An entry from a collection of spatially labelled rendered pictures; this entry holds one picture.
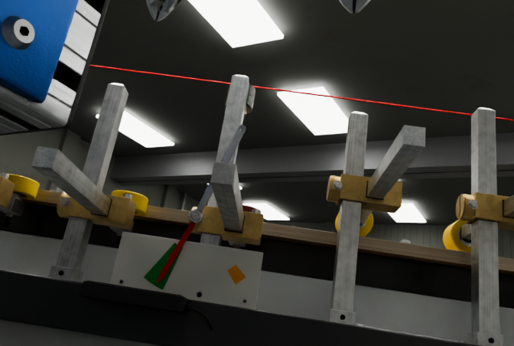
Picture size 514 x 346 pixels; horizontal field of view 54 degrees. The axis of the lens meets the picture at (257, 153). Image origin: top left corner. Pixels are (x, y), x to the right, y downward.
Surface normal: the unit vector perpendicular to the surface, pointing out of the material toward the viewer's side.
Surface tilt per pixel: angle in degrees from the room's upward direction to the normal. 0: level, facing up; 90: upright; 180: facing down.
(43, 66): 90
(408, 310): 90
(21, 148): 90
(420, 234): 90
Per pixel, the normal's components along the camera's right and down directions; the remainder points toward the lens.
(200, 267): -0.01, -0.36
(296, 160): -0.47, -0.38
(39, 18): 0.87, -0.05
